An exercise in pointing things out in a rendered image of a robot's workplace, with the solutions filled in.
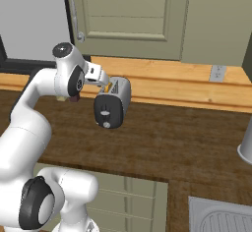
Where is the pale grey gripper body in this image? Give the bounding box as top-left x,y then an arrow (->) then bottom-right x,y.
96,67 -> 111,87

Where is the silver and black toaster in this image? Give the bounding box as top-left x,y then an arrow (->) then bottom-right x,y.
93,76 -> 133,130

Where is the toast slice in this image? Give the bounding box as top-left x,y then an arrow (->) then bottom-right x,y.
103,82 -> 114,94

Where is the small dark brown block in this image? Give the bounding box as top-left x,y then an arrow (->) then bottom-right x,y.
69,93 -> 82,104

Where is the olive green cupboard door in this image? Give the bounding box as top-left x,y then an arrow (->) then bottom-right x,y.
64,0 -> 193,62

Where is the plain olive green cupboard panel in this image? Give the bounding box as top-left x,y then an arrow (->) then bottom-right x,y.
181,0 -> 252,68

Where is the olive green base cupboard front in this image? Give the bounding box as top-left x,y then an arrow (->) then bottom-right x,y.
32,162 -> 169,232

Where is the white cone-shaped pot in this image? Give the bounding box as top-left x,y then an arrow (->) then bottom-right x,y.
236,117 -> 252,165

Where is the grey steel sink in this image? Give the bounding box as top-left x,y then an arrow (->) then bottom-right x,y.
187,195 -> 252,232

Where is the silver curved door handle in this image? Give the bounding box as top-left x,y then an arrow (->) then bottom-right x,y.
70,0 -> 87,43

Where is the grey appliance with black frame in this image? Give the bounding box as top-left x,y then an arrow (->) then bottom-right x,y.
0,0 -> 93,74

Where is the grey wall socket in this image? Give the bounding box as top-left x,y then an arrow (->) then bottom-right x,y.
209,64 -> 228,83

